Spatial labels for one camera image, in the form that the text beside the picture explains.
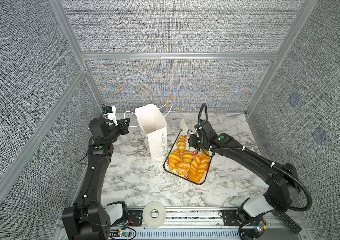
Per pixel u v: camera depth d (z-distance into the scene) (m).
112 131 0.64
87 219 0.39
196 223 0.73
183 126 0.89
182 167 0.86
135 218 0.73
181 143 0.97
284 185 0.41
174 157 0.90
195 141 0.73
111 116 0.66
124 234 0.69
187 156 0.92
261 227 0.69
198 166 0.88
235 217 0.72
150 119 0.96
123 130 0.67
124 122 0.67
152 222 0.72
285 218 0.72
